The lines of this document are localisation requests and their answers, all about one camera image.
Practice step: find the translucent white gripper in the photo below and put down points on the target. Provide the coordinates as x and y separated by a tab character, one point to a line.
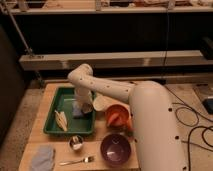
82	96

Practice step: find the green plastic tray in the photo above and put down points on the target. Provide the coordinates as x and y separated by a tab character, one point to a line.
63	102

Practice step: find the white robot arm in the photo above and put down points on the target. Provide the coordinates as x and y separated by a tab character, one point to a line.
155	129

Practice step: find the blue-grey sponge in tray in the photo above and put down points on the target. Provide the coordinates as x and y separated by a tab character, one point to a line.
76	111

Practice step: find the white plastic cup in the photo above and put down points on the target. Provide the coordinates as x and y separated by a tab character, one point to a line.
100	103

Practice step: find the red carrot toy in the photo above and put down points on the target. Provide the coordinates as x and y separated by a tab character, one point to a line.
112	118

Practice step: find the orange plastic bowl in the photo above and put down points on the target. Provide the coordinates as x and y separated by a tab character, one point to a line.
122	112

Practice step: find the small metal cup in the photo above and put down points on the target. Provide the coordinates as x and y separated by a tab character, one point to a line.
76	142

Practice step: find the wooden table board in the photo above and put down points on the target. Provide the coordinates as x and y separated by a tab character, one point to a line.
60	143

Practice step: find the peach toy fruit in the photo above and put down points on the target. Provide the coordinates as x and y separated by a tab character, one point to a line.
129	126

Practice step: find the purple plastic bowl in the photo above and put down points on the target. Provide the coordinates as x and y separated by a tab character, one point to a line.
115	150

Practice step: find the silver metal fork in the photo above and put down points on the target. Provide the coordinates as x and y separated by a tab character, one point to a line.
84	160

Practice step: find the grey folded cloth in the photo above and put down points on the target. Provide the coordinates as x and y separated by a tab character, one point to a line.
43	160

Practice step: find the blue device on floor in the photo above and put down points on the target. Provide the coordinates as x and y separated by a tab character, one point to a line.
208	104

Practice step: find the metal shelf rail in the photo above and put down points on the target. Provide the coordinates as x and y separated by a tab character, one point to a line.
113	60

